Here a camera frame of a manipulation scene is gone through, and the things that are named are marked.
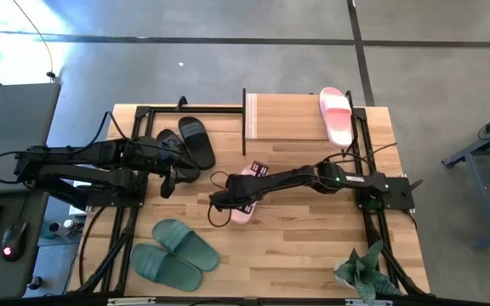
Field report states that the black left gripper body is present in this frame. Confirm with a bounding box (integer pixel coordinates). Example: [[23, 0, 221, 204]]
[[140, 136, 180, 174]]

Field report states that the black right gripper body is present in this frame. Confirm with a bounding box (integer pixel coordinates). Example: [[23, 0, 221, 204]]
[[226, 172, 271, 201]]

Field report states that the pink rubber slide sandal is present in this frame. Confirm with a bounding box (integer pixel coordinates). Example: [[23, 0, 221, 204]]
[[227, 160, 271, 225], [318, 86, 354, 149]]

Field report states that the black rubber slide sandal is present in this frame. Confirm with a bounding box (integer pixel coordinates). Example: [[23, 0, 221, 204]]
[[177, 116, 217, 171], [155, 128, 202, 184]]

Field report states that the green rubber slide sandal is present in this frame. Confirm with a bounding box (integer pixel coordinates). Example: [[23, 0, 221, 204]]
[[129, 242, 204, 292], [151, 218, 221, 273]]

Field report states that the wooden shelf with black posts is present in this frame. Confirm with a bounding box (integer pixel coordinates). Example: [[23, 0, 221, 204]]
[[242, 88, 359, 158]]

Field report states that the small bottle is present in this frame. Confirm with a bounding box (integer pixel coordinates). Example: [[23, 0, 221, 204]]
[[48, 218, 79, 238]]

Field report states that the green potted plant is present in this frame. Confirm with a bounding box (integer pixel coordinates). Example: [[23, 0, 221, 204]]
[[333, 238, 403, 306]]

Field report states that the grey flat panel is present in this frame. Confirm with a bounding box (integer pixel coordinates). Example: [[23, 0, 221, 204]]
[[0, 82, 62, 196]]

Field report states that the black computer mouse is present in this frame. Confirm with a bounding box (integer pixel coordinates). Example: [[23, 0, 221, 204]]
[[0, 220, 28, 263]]

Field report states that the blue metal cart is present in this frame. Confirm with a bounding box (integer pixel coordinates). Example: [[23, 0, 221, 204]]
[[442, 105, 490, 250]]

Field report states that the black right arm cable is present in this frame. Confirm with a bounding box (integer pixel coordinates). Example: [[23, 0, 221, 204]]
[[207, 142, 399, 229]]

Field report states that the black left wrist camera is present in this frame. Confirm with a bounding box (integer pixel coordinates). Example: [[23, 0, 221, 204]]
[[160, 172, 178, 200]]

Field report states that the black metal table frame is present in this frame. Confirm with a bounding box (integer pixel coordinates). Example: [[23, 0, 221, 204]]
[[74, 104, 431, 298]]

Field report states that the thin floor cable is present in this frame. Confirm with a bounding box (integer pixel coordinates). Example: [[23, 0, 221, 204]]
[[12, 0, 57, 81]]

